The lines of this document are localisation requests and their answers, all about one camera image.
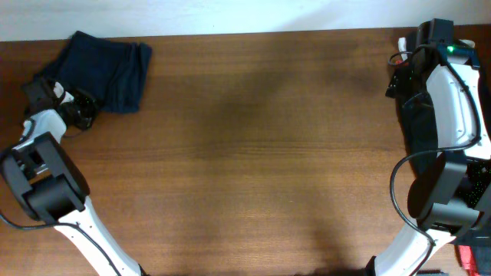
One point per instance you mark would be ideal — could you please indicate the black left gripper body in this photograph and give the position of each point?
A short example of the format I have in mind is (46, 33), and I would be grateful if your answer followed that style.
(81, 108)

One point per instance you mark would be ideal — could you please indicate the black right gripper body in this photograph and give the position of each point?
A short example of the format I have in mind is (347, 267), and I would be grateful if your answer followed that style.
(406, 83)

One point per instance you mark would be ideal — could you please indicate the navy blue shorts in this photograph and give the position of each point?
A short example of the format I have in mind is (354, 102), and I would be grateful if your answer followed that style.
(113, 72)

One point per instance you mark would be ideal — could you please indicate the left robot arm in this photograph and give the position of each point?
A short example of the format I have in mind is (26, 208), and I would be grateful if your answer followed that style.
(47, 184)

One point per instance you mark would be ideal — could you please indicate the black garment in pile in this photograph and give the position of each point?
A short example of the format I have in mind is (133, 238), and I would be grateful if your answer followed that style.
(420, 130)

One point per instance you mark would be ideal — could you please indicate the white cloth in pile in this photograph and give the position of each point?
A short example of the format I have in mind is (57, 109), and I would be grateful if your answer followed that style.
(402, 47)

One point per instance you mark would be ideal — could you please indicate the red item at bottom right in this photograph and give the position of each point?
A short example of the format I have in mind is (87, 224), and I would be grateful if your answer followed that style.
(467, 260)

